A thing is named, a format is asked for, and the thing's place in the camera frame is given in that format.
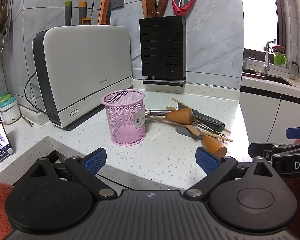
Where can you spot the white countertop sterilizer appliance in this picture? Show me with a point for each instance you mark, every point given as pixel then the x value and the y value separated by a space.
pixel 87 70

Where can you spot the window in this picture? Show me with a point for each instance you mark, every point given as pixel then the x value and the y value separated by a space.
pixel 260 15

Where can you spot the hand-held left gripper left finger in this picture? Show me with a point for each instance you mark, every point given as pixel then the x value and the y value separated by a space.
pixel 95 160

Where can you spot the kitchen sink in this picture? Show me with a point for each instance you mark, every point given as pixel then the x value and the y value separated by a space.
pixel 272 77

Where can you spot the pink mesh utensil holder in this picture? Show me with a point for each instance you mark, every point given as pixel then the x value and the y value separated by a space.
pixel 125 130

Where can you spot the red kitchen scissors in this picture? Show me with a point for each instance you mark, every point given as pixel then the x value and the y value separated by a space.
pixel 181 3

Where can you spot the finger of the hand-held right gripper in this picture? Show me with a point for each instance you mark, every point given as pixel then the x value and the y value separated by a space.
pixel 265 147
pixel 298 132

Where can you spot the metal sink faucet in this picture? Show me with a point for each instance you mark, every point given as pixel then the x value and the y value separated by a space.
pixel 266 60

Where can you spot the light gray silicone spatula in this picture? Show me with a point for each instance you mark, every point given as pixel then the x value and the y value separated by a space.
pixel 182 130

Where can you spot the green mug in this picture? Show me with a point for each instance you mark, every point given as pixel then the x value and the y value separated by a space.
pixel 279 60

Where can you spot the gray phone stand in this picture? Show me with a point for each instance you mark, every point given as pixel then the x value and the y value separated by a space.
pixel 5 156

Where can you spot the black slotted knife block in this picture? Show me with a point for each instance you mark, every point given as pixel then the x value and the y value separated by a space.
pixel 162 50

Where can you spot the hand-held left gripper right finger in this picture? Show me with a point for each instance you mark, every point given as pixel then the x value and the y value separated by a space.
pixel 206 161

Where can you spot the white jar teal lid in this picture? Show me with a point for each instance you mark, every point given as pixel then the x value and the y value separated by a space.
pixel 8 111

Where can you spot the dark-capped bottle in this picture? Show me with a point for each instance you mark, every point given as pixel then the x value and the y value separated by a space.
pixel 293 71

